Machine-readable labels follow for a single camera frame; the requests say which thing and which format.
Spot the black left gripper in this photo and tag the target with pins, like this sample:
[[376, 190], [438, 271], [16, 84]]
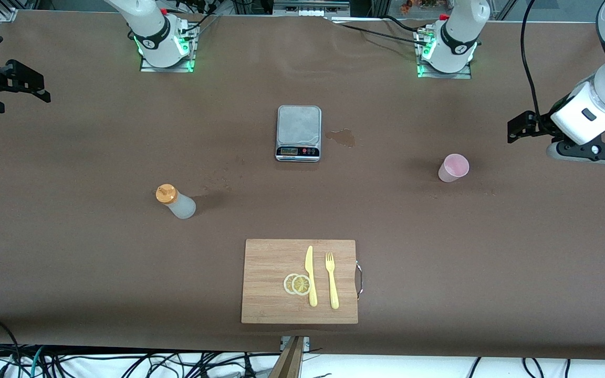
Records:
[[541, 125]]

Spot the pink plastic cup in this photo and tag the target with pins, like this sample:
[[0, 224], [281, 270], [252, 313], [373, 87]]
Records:
[[452, 169]]

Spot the sauce bottle with orange cap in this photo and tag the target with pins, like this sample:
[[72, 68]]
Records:
[[179, 205]]

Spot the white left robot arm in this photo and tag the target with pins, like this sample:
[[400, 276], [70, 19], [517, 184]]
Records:
[[457, 31]]

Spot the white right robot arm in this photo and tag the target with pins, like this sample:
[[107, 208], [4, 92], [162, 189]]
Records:
[[150, 26]]

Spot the steel kitchen scale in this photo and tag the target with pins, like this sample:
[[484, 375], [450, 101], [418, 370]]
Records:
[[298, 126]]

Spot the white power strip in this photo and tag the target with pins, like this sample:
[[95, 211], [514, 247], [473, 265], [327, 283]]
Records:
[[310, 11]]

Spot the yellow plastic fork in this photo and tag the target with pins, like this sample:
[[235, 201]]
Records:
[[333, 289]]

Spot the yellow plastic knife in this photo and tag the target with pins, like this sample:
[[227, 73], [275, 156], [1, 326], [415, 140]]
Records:
[[309, 268]]

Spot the lemon slice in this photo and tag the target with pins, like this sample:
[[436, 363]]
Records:
[[287, 284], [301, 285]]

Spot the bamboo cutting board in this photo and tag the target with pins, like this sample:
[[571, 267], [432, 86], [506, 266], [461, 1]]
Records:
[[266, 273]]

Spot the wooden beam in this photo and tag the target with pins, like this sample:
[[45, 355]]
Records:
[[289, 362]]

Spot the aluminium frame corner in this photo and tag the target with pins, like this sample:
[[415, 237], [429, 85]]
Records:
[[7, 14]]

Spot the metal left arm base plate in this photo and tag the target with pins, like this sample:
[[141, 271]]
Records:
[[462, 74]]

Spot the metal table bracket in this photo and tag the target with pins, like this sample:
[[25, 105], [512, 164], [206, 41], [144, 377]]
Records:
[[306, 344]]

